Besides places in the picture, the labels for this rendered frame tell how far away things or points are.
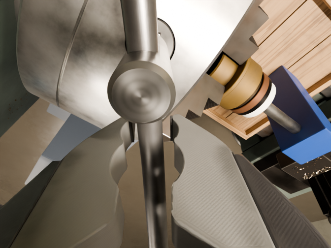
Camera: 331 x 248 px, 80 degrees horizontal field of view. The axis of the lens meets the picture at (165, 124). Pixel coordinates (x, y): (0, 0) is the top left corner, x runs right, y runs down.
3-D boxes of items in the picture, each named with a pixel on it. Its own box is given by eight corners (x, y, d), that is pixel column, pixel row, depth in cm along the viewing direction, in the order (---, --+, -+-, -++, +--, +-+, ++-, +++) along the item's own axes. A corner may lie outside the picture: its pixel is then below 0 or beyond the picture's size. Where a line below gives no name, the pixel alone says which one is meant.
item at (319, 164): (275, 154, 58) (280, 169, 54) (310, 136, 51) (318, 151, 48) (316, 181, 64) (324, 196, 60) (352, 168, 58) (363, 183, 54)
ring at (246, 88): (189, 102, 29) (233, 131, 32) (238, 53, 24) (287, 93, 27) (190, 71, 36) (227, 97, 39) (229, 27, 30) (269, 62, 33)
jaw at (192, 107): (148, 55, 29) (109, 128, 25) (162, 37, 24) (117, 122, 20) (207, 95, 32) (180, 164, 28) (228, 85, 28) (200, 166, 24)
